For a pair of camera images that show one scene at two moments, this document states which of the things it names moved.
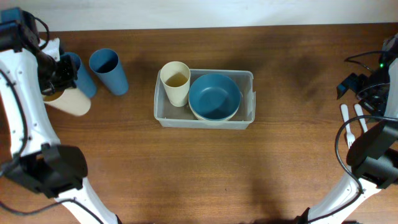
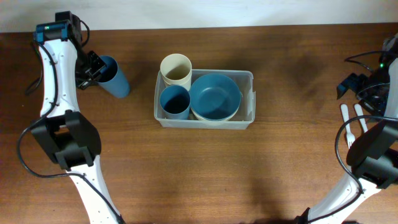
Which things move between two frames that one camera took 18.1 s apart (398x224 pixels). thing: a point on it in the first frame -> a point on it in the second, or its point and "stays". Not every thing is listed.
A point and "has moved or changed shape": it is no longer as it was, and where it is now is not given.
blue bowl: x=214 y=96 stays
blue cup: x=84 y=81 has moved or changed shape
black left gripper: x=51 y=88 -> x=86 y=82
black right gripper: x=353 y=82 stays
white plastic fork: x=350 y=138 stays
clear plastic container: x=168 y=115 stays
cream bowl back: x=202 y=118 stays
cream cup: x=73 y=101 has moved or changed shape
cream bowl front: x=193 y=111 stays
